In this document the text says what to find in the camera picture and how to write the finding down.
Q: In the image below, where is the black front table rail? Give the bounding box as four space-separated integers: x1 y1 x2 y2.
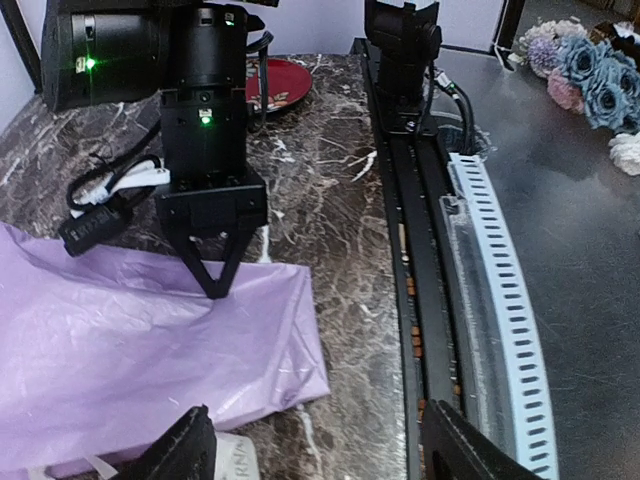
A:
352 38 477 479

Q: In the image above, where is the pink purple wrapping paper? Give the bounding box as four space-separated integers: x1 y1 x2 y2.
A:
1 225 330 479

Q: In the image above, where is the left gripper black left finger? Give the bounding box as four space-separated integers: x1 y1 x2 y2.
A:
117 405 217 480

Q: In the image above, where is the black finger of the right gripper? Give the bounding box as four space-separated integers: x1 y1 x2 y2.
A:
174 221 255 299

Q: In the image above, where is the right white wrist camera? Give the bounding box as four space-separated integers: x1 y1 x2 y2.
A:
58 154 171 257

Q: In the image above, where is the white slotted cable duct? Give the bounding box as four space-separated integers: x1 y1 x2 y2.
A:
440 153 559 479

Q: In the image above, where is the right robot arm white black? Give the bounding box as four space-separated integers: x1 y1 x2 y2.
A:
42 1 273 299

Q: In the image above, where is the red floral dish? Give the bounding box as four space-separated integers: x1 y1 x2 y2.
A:
246 57 313 113

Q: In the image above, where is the blue purple flower bunch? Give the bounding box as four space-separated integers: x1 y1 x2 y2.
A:
517 19 639 177

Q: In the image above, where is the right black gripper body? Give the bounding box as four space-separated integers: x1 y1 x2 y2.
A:
155 87 267 235

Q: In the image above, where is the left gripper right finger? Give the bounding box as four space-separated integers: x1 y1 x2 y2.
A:
422 400 538 480

